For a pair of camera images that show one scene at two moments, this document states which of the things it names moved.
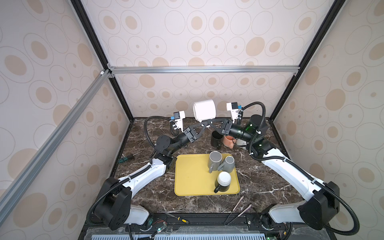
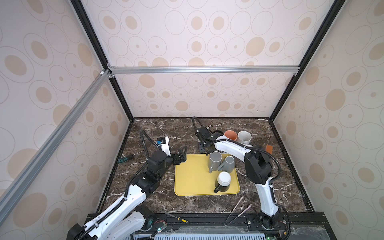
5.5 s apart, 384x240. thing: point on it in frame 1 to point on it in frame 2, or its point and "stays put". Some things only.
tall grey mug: [214, 160] stays put
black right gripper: [227, 126] to [200, 146]
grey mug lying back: [228, 165] stays put
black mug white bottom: [223, 182] stays put
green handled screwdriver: [129, 157] stays put
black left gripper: [190, 134] to [182, 157]
